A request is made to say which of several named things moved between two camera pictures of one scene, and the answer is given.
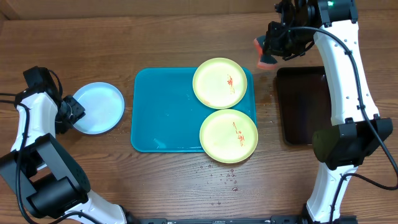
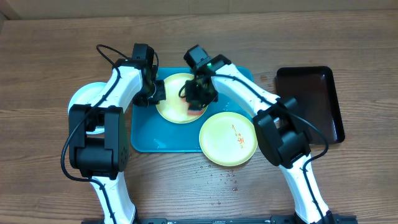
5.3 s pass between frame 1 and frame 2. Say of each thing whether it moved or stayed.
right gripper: moved
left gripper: moved
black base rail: stayed
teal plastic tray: stayed
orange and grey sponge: moved
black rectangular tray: stayed
